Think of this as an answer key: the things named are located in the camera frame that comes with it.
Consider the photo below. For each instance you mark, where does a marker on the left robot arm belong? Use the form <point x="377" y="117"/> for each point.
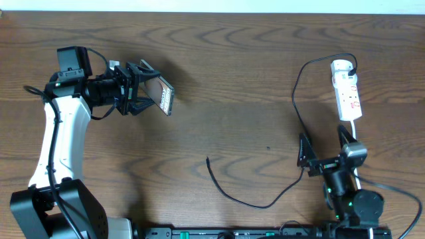
<point x="56" y="203"/>

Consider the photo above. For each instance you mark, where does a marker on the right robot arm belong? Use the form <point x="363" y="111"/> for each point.
<point x="355" y="209"/>

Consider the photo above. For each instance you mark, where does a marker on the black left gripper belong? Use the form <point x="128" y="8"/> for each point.
<point x="124" y="89"/>

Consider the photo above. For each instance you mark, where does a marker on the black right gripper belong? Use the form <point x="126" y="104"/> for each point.
<point x="323" y="166"/>

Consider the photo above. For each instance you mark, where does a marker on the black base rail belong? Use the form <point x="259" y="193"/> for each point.
<point x="288" y="231"/>

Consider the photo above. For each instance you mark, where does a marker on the white power strip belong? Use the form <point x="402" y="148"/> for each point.
<point x="346" y="91"/>

